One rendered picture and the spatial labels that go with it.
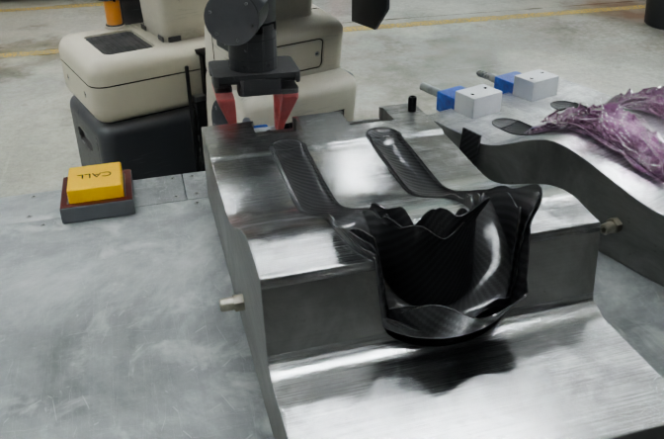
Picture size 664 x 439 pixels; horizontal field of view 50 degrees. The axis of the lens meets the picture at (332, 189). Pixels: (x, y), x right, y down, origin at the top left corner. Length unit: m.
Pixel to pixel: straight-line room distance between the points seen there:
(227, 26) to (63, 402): 0.39
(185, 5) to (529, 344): 1.05
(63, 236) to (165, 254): 0.12
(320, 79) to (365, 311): 0.76
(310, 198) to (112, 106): 0.75
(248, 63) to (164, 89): 0.58
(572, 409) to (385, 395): 0.12
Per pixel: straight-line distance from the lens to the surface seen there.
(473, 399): 0.50
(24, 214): 0.89
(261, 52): 0.83
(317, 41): 1.21
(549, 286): 0.57
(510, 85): 1.03
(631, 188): 0.75
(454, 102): 0.96
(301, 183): 0.70
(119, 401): 0.60
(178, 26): 1.43
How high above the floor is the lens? 1.21
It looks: 28 degrees down
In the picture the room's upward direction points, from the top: 1 degrees counter-clockwise
